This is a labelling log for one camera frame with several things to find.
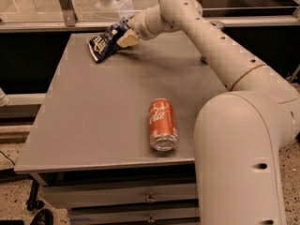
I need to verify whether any black caster wheel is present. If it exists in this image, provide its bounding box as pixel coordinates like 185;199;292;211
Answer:
26;180;44;211

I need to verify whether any grey drawer cabinet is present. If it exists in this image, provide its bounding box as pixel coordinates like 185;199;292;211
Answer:
15;32;224;225

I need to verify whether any left metal bracket post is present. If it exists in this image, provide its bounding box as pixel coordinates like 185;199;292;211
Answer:
59;0;77;27

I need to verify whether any metal railing bar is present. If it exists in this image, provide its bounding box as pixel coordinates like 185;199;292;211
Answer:
0;15;300;33

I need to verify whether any white pedestal base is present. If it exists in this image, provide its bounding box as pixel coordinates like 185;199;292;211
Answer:
95;0;134;21

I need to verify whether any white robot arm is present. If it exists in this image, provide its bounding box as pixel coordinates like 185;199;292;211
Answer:
128;0;300;225

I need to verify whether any blue chip bag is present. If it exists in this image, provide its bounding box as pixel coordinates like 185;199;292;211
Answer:
88;18;130;63

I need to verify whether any drawer knob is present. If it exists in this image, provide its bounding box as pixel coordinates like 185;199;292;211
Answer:
145;193;156;203
146;215;156;224

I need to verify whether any lower drawer knob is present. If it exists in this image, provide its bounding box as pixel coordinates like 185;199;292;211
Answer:
146;215;156;224

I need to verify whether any top drawer knob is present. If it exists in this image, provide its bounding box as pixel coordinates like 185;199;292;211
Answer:
145;193;156;203

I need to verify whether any orange coke can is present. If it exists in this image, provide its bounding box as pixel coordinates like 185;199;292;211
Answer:
148;98;178;152

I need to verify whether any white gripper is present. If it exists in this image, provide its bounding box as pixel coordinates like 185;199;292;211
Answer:
117;11;156;48

